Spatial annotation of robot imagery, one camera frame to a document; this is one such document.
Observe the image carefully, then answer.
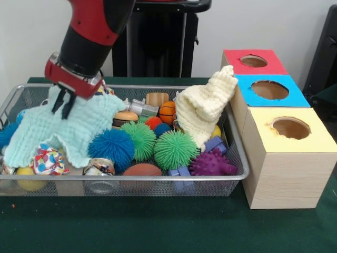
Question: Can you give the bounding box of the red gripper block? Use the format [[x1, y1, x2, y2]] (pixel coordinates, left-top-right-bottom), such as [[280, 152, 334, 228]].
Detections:
[[44, 59, 104, 120]]

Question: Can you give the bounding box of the mint green muslin cloth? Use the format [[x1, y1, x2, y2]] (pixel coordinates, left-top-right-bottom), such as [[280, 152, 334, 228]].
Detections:
[[4, 86, 126, 169]]

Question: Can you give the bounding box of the cream muslin cloth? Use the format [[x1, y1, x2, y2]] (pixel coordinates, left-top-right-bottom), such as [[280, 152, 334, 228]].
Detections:
[[174, 65, 239, 153]]

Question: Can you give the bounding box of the wooden three-hole sorting box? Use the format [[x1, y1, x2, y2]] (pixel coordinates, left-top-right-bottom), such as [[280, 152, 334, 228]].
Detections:
[[217, 48, 337, 210]]

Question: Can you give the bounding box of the colourful crumpled cloth ball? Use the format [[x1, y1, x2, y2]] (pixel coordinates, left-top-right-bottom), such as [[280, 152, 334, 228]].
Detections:
[[30, 143, 71, 176]]

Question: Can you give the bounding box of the toy burger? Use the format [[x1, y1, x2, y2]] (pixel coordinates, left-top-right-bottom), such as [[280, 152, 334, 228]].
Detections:
[[112, 110, 139, 129]]

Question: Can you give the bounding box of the blue puffer ball with eyes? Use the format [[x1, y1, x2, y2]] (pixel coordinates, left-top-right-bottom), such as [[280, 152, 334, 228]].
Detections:
[[87, 128, 135, 173]]

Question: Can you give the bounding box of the silver toy robot figure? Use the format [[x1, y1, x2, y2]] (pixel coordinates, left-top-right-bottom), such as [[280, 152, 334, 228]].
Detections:
[[122, 98, 160, 116]]

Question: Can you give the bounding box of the green spiky puffer ball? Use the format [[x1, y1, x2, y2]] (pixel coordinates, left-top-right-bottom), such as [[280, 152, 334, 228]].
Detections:
[[120, 121, 156, 162], [154, 129, 201, 170]]

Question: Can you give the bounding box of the small orange basketball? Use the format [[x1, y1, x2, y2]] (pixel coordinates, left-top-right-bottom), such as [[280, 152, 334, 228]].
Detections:
[[157, 101, 176, 124]]

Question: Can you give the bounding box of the dark green table cloth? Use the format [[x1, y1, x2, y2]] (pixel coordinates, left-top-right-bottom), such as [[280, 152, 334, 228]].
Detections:
[[304, 84, 337, 127], [0, 76, 337, 253]]

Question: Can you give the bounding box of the purple knobbly rubber ball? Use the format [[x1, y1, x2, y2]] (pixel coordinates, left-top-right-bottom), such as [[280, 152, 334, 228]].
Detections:
[[189, 147, 239, 177]]

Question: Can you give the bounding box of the black chair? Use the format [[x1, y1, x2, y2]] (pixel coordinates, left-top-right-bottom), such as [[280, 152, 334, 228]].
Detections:
[[302, 4, 337, 92]]

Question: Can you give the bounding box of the silver wire mesh bin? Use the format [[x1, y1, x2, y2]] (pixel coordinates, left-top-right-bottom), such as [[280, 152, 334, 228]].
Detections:
[[0, 83, 250, 197]]

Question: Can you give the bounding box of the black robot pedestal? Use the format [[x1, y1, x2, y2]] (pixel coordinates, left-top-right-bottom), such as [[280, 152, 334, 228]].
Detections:
[[112, 0, 213, 78]]

